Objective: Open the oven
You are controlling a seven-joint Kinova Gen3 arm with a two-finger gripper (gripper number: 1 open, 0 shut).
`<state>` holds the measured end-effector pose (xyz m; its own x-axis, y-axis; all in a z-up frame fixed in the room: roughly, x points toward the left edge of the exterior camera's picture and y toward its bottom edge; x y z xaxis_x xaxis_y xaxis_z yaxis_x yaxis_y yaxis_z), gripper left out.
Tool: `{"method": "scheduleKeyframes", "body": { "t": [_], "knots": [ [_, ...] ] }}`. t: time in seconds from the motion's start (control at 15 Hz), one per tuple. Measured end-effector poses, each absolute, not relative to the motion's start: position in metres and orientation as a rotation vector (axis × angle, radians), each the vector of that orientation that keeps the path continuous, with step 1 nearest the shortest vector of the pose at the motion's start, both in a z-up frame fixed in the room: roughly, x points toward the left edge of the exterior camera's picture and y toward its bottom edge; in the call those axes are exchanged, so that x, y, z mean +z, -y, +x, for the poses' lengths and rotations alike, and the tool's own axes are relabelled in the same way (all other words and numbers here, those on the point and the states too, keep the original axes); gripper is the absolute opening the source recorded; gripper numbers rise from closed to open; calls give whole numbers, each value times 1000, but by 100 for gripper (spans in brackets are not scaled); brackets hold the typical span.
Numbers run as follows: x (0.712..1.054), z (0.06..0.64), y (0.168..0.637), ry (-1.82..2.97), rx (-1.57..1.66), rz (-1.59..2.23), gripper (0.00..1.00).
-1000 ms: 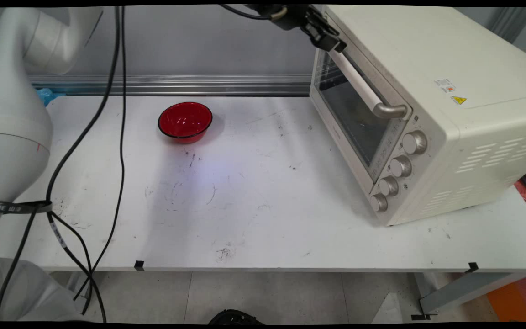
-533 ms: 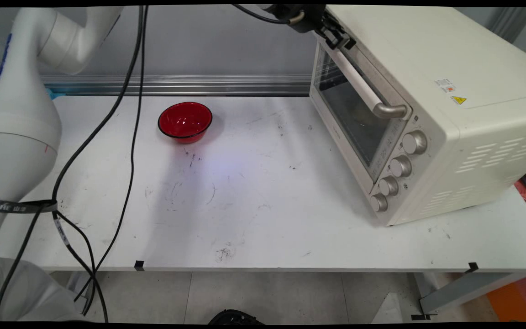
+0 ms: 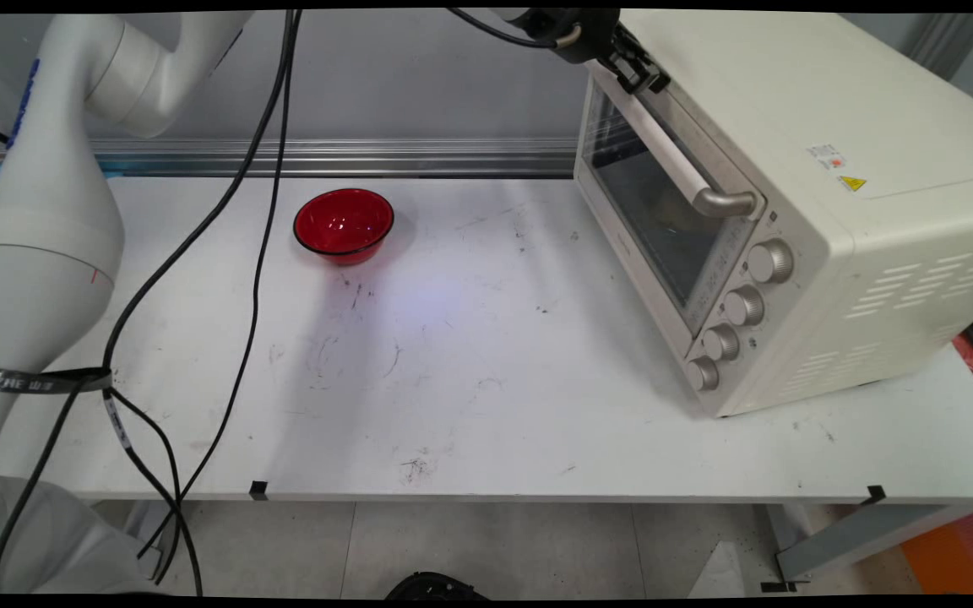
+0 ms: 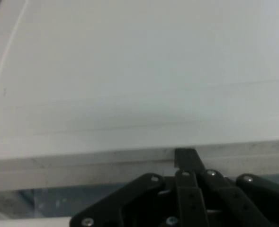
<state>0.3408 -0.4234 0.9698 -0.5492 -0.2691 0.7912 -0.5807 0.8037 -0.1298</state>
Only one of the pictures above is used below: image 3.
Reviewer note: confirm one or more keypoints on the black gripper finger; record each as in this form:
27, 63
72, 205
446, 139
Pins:
622, 74
651, 61

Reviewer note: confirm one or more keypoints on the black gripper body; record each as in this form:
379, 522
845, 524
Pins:
575, 29

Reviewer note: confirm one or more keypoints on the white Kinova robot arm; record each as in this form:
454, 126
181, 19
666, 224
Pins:
47, 211

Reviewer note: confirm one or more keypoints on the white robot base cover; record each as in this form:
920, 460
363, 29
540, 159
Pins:
73, 549

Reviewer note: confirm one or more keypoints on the white label sticker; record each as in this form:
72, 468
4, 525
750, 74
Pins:
827, 156

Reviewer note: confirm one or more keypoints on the large silver oven knob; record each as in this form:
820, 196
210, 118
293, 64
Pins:
770, 262

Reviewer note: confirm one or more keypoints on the yellow warning sticker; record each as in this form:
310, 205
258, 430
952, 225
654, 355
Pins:
851, 183

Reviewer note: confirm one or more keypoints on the cream toaster oven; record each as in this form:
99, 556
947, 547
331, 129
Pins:
833, 253

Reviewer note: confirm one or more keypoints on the grey metal column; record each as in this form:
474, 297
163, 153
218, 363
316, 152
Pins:
934, 42

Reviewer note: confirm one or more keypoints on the red plastic bowl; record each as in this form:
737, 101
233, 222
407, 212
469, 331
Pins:
343, 224

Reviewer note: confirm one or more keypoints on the small silver oven knob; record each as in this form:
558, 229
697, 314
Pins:
703, 373

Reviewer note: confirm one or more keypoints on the grey table leg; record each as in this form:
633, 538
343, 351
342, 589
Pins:
149, 528
867, 536

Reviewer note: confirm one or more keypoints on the black floor tape piece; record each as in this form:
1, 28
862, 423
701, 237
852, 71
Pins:
778, 586

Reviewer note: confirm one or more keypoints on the black round object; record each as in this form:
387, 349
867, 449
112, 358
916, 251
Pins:
436, 587

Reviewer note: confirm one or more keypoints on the orange box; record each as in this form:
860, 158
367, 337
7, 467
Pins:
959, 553

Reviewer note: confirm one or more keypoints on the aluminium rail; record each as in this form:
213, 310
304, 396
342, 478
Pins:
368, 158

